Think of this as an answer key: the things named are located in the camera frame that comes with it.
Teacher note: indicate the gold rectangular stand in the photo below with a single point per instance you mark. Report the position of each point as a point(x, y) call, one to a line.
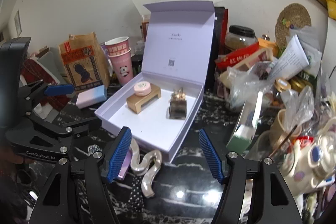
point(136, 103)

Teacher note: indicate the pink round compact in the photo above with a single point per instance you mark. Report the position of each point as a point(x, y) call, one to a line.
point(142, 88)

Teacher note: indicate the pink patterned box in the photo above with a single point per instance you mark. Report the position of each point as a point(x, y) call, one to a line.
point(223, 85)

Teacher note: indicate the dark glass bottle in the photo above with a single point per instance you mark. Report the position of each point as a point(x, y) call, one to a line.
point(137, 65)

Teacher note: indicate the beige paper pouch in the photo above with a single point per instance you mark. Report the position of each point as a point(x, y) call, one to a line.
point(252, 61)

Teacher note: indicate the gold-lid glass jar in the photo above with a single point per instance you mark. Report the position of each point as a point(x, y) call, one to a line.
point(282, 87)

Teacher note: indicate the pastel gradient box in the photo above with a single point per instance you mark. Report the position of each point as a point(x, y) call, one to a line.
point(92, 96)

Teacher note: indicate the round woven mat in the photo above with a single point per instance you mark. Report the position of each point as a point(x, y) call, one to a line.
point(294, 22)

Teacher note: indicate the white ceramic teapot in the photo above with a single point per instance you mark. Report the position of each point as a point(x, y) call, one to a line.
point(302, 161)

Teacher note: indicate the small purple box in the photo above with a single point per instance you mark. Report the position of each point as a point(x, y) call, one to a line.
point(126, 163)

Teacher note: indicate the red plaid scarf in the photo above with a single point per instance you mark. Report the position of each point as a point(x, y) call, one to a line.
point(30, 70)

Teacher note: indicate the person's left hand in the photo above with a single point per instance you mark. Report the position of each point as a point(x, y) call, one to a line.
point(14, 159)

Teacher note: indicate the wall switch plate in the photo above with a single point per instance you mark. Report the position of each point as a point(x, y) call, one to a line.
point(17, 19)

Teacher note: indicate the red foil packet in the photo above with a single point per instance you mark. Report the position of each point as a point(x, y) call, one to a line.
point(236, 57)

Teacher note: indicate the clear plastic bag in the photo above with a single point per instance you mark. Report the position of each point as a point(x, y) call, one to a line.
point(246, 85)

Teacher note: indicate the yellow hanging item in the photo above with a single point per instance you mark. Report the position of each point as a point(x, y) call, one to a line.
point(330, 3)

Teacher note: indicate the smoky hair clip with charms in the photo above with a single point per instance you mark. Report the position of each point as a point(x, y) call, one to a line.
point(178, 108)

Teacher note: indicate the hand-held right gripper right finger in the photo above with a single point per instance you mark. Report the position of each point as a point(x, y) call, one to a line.
point(211, 158)

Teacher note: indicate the lavender gift box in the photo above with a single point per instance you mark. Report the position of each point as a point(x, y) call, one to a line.
point(157, 121)

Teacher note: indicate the glass jar black lid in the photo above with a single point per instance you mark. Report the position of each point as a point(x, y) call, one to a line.
point(240, 37)

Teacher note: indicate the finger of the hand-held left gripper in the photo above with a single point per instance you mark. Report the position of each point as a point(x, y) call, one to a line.
point(78, 125)
point(59, 89)

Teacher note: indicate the brown printed paper bag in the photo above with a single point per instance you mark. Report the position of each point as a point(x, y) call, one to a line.
point(84, 64)

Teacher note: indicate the white paper leaflet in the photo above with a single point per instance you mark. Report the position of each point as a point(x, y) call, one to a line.
point(288, 56)

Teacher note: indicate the pink panda paper cup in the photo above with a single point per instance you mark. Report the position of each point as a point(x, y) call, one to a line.
point(122, 69)

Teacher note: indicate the dark pink paper cup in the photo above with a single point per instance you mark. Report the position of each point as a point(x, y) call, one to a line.
point(118, 45)

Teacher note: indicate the pearly wavy hair claw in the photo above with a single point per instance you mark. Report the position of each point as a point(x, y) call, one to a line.
point(152, 157)

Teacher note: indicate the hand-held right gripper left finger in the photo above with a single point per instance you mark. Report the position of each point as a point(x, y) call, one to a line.
point(118, 158)

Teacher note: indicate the black polka-dot scrunchie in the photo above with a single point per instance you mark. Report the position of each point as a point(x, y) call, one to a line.
point(136, 195)

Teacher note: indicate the brown sauce jar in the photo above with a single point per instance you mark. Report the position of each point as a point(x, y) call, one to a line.
point(145, 27)

